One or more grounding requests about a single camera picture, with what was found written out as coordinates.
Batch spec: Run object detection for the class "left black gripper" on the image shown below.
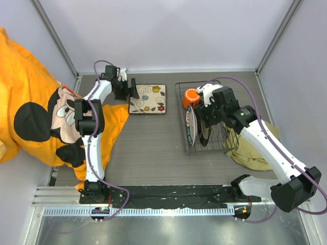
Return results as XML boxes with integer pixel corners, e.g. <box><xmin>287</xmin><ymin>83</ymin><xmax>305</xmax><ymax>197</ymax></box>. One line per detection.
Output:
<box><xmin>113</xmin><ymin>79</ymin><xmax>139</xmax><ymax>101</ymax></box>

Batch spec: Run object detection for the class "square floral plate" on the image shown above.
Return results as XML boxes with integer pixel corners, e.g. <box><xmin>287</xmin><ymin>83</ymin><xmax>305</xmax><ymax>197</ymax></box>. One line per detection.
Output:
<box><xmin>129</xmin><ymin>84</ymin><xmax>167</xmax><ymax>115</ymax></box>

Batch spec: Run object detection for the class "brown rimmed round plate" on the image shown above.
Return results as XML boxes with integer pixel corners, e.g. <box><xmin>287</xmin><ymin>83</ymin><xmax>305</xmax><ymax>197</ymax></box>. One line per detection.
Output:
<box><xmin>196</xmin><ymin>109</ymin><xmax>212</xmax><ymax>147</ymax></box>

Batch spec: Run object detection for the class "green rimmed white plate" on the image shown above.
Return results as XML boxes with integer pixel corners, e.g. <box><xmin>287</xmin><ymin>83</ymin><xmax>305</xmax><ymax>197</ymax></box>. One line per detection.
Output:
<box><xmin>185</xmin><ymin>105</ymin><xmax>197</xmax><ymax>147</ymax></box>

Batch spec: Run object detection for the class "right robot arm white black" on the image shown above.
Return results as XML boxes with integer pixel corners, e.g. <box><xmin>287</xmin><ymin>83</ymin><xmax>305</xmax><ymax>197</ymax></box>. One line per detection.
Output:
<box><xmin>195</xmin><ymin>84</ymin><xmax>321</xmax><ymax>212</ymax></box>

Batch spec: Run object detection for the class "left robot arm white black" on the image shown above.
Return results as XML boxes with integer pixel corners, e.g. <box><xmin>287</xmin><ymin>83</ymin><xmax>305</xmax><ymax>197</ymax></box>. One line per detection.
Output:
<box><xmin>74</xmin><ymin>78</ymin><xmax>139</xmax><ymax>204</ymax></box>

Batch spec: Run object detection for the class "orange mug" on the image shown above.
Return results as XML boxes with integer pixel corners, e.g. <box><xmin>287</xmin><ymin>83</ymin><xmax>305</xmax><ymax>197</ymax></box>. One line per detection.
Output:
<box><xmin>183</xmin><ymin>88</ymin><xmax>201</xmax><ymax>109</ymax></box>

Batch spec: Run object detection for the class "olive green cloth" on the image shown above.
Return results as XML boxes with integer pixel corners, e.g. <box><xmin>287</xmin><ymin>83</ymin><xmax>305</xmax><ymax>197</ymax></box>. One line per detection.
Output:
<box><xmin>223</xmin><ymin>124</ymin><xmax>272</xmax><ymax>171</ymax></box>

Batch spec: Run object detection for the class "orange cartoon mouse cloth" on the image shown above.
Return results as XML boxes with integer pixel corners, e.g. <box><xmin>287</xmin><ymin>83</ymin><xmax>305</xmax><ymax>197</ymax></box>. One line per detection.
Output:
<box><xmin>0</xmin><ymin>27</ymin><xmax>130</xmax><ymax>191</ymax></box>

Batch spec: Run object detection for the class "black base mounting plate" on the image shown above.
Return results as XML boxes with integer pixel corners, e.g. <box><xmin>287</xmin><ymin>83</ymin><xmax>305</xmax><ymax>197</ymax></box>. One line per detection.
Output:
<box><xmin>78</xmin><ymin>185</ymin><xmax>261</xmax><ymax>209</ymax></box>

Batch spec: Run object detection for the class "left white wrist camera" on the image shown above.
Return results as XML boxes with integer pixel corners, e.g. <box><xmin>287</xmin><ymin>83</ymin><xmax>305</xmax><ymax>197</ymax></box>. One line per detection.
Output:
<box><xmin>118</xmin><ymin>68</ymin><xmax>128</xmax><ymax>82</ymax></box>

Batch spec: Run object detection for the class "black wire dish rack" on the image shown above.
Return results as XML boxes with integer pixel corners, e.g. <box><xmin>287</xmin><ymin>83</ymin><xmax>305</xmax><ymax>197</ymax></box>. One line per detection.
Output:
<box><xmin>175</xmin><ymin>81</ymin><xmax>239</xmax><ymax>154</ymax></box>

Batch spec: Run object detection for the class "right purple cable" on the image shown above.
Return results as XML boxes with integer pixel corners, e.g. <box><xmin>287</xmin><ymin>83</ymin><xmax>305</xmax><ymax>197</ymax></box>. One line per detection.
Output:
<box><xmin>201</xmin><ymin>76</ymin><xmax>327</xmax><ymax>224</ymax></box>

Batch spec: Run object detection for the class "purple cable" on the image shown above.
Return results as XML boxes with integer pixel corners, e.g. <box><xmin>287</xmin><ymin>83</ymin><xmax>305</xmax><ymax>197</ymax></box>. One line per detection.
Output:
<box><xmin>86</xmin><ymin>60</ymin><xmax>130</xmax><ymax>222</ymax></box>
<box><xmin>201</xmin><ymin>76</ymin><xmax>327</xmax><ymax>224</ymax></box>

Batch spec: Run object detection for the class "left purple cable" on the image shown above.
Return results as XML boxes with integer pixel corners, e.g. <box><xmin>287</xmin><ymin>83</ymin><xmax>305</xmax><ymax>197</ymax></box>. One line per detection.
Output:
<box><xmin>86</xmin><ymin>60</ymin><xmax>130</xmax><ymax>222</ymax></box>

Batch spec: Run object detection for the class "left aluminium frame post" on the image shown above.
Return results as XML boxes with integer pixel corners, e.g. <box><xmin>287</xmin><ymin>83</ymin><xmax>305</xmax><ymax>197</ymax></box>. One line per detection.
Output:
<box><xmin>30</xmin><ymin>0</ymin><xmax>79</xmax><ymax>80</ymax></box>

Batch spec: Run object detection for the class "aluminium frame post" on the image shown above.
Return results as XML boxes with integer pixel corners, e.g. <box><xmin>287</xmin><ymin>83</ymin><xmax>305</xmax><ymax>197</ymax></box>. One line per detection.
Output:
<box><xmin>30</xmin><ymin>0</ymin><xmax>79</xmax><ymax>80</ymax></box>
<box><xmin>255</xmin><ymin>0</ymin><xmax>305</xmax><ymax>76</ymax></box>

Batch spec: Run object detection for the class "right aluminium frame post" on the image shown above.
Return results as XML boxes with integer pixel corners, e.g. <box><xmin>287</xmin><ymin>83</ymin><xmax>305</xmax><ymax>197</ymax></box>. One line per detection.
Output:
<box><xmin>255</xmin><ymin>0</ymin><xmax>305</xmax><ymax>76</ymax></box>

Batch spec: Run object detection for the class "slotted white cable duct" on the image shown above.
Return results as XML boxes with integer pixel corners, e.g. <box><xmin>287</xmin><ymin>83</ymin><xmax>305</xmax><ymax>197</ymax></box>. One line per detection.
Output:
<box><xmin>43</xmin><ymin>206</ymin><xmax>235</xmax><ymax>217</ymax></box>

